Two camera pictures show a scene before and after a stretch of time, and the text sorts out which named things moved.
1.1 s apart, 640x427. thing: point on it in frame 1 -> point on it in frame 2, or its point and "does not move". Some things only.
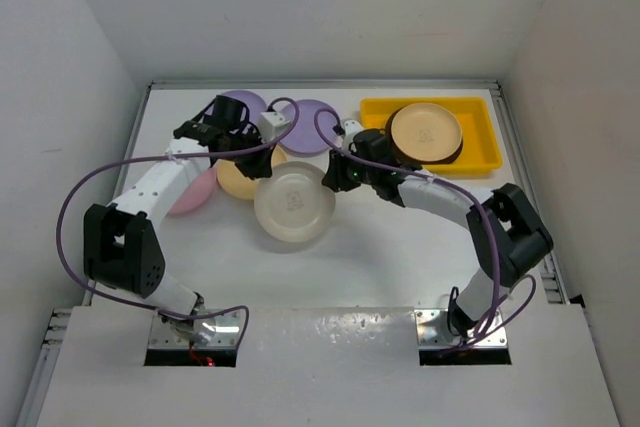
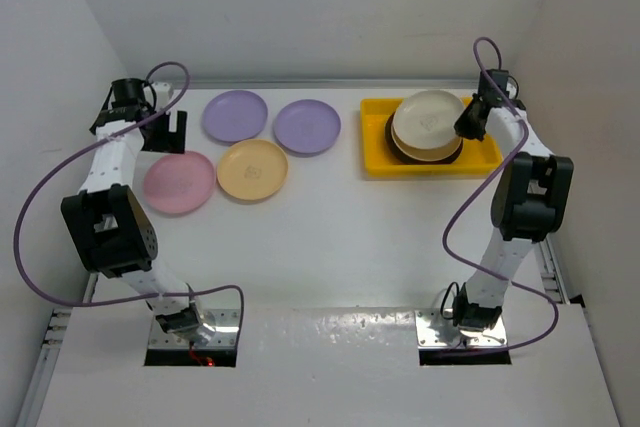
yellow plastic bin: x=480 y=147 does not move
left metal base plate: x=227 y=334 does not move
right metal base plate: x=433 y=331 does not move
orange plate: x=399 y=156 -> x=427 y=155
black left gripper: x=261 y=165 -> x=169 y=141
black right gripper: x=336 y=176 -> x=463 y=128
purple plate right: x=306 y=137 does not move
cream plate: x=294 y=204 -> x=426 y=120
